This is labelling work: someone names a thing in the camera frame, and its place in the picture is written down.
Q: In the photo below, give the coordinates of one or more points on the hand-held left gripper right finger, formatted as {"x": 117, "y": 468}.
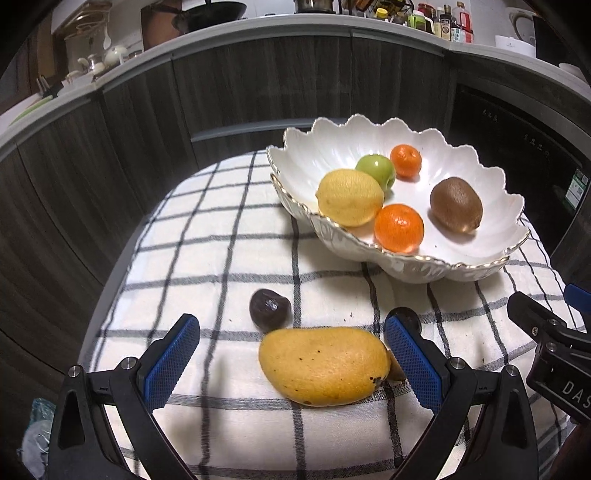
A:
{"x": 413, "y": 364}

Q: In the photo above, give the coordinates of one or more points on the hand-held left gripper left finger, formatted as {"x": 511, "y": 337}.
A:
{"x": 171, "y": 364}

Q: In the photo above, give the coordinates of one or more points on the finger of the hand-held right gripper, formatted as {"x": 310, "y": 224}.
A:
{"x": 535, "y": 316}
{"x": 581, "y": 297}

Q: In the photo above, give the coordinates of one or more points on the white scalloped bowl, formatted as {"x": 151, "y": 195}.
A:
{"x": 489, "y": 249}

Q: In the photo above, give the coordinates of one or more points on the yellow mango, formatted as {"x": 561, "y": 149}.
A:
{"x": 323, "y": 367}

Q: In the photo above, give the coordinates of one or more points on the orange mandarin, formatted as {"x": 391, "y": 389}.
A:
{"x": 399, "y": 228}
{"x": 406, "y": 160}

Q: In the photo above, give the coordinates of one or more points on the brown kiwi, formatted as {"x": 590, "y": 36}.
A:
{"x": 456, "y": 204}

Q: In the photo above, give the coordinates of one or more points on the yellow lemon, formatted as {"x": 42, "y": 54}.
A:
{"x": 351, "y": 197}

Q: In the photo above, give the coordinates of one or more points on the green apple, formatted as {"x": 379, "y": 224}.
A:
{"x": 376, "y": 166}

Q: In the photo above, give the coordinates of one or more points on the small brown longan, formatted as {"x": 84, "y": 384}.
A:
{"x": 395, "y": 368}

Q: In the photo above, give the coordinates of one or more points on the dark purple passion fruit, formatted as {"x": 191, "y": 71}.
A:
{"x": 410, "y": 315}
{"x": 270, "y": 309}

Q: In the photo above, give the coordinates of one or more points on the green white sticker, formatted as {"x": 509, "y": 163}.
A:
{"x": 576, "y": 184}

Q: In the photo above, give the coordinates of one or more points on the white black checked cloth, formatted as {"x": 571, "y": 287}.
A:
{"x": 221, "y": 258}

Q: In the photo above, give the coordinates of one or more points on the clear plastic bag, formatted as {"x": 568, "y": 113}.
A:
{"x": 37, "y": 429}

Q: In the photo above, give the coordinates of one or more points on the black built-in dishwasher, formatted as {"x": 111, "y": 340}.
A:
{"x": 517, "y": 152}

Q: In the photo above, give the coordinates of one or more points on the large white plate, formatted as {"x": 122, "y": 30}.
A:
{"x": 571, "y": 70}

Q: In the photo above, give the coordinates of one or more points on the white paper box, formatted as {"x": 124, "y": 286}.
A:
{"x": 515, "y": 46}

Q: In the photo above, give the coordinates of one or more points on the white kettle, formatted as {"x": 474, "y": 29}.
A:
{"x": 521, "y": 23}

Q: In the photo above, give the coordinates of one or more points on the dark wood kitchen cabinets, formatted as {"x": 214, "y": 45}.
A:
{"x": 231, "y": 83}

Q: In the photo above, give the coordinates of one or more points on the white dish bowl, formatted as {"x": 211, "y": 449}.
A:
{"x": 81, "y": 78}

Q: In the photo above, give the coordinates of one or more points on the group of condiment bottles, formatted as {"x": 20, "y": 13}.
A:
{"x": 450, "y": 25}

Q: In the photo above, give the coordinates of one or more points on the white teapot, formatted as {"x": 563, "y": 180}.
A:
{"x": 115, "y": 55}

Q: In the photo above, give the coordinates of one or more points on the green plastic pitcher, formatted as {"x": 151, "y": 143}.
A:
{"x": 418, "y": 22}

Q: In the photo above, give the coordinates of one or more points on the white spatula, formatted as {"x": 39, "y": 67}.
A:
{"x": 107, "y": 40}

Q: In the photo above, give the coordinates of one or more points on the wooden cutting board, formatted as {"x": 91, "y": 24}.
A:
{"x": 157, "y": 27}

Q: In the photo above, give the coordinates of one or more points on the yellow lid jar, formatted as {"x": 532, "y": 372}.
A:
{"x": 381, "y": 12}

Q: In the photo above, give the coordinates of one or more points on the black wok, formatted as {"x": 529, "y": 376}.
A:
{"x": 217, "y": 11}

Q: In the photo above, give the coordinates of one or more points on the black spice rack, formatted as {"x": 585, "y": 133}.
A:
{"x": 360, "y": 5}

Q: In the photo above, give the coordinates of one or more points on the steel saucepan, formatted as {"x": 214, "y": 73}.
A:
{"x": 314, "y": 4}

